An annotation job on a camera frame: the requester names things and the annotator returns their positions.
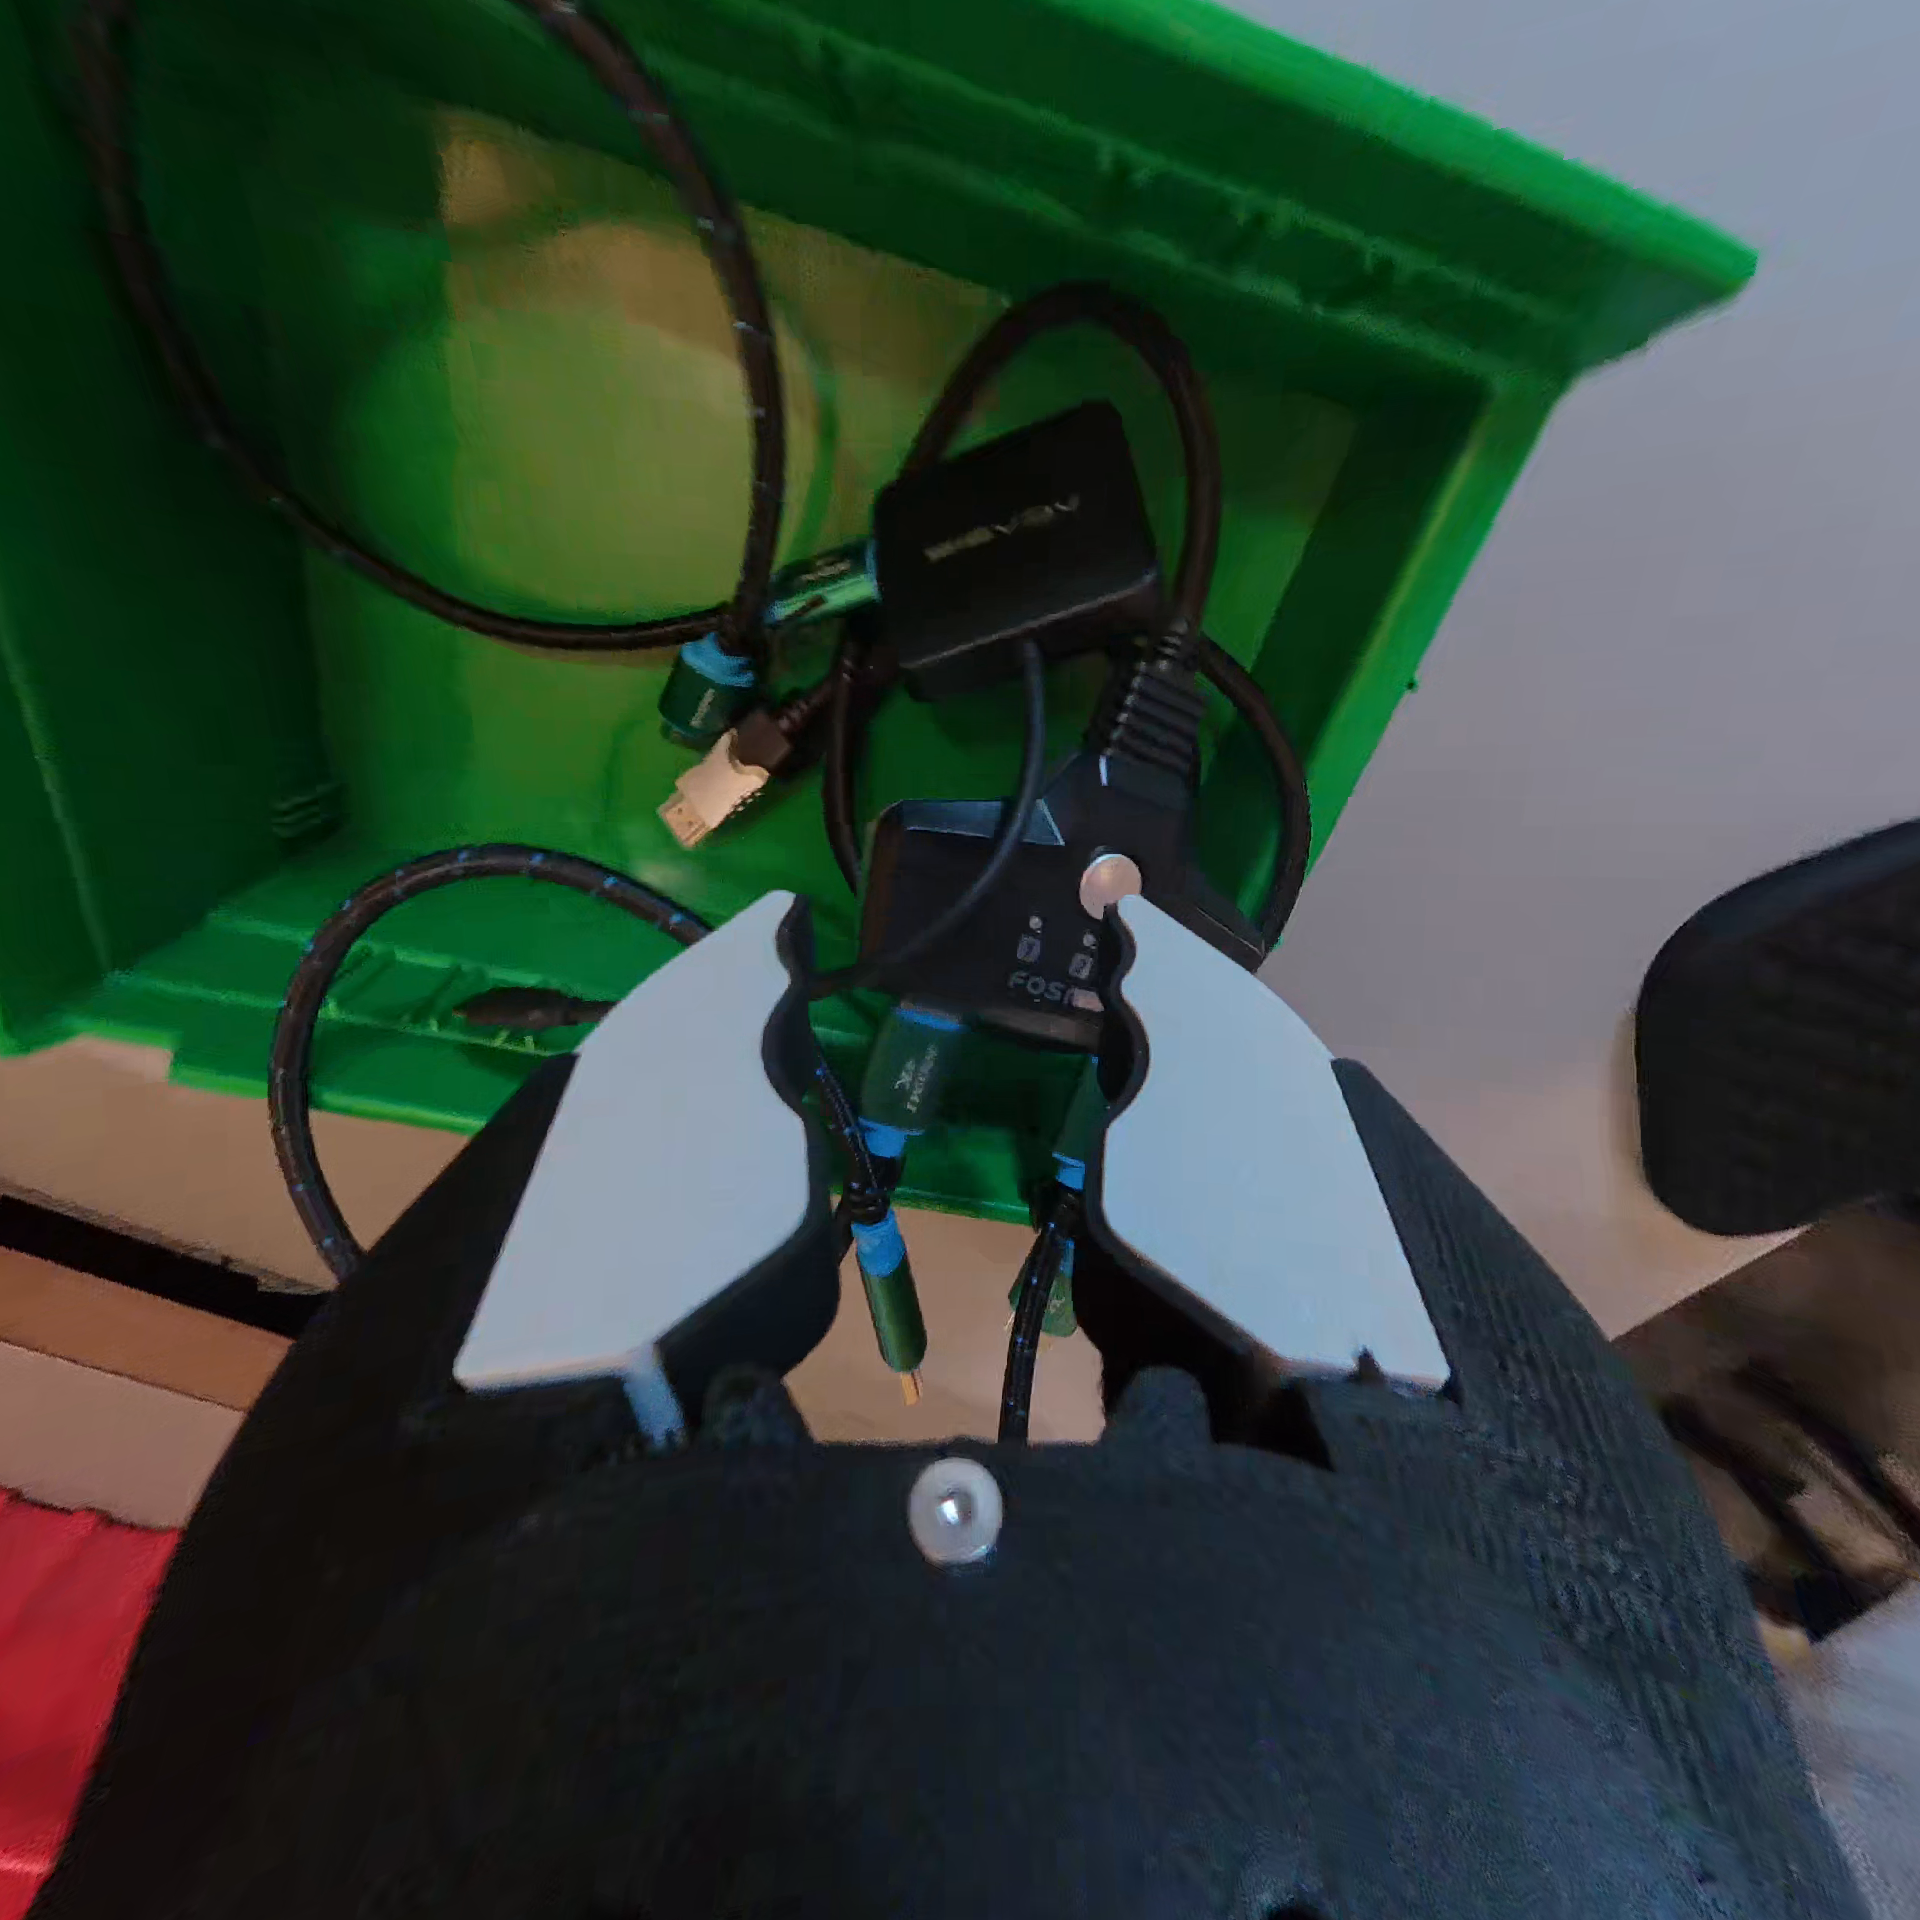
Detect green plastic bin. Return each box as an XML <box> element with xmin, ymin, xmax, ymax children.
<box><xmin>0</xmin><ymin>0</ymin><xmax>1760</xmax><ymax>1221</ymax></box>

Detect black mesh cushion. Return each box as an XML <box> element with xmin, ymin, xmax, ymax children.
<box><xmin>1632</xmin><ymin>816</ymin><xmax>1920</xmax><ymax>1240</ymax></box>

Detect silver HDMI switch hub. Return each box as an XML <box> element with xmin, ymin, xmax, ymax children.
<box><xmin>859</xmin><ymin>795</ymin><xmax>1273</xmax><ymax>1055</ymax></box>

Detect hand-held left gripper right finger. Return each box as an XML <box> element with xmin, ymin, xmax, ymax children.
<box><xmin>1075</xmin><ymin>896</ymin><xmax>1454</xmax><ymax>1389</ymax></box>

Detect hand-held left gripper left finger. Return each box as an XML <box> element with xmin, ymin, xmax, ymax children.
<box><xmin>450</xmin><ymin>887</ymin><xmax>845</xmax><ymax>1397</ymax></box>

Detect braided HDMI cable green plugs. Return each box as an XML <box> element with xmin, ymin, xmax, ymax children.
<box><xmin>992</xmin><ymin>1048</ymin><xmax>1119</xmax><ymax>1450</ymax></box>
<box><xmin>66</xmin><ymin>0</ymin><xmax>881</xmax><ymax>755</ymax></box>
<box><xmin>266</xmin><ymin>843</ymin><xmax>965</xmax><ymax>1415</ymax></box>

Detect large red bag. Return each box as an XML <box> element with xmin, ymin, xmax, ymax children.
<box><xmin>0</xmin><ymin>1480</ymin><xmax>185</xmax><ymax>1920</ymax></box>

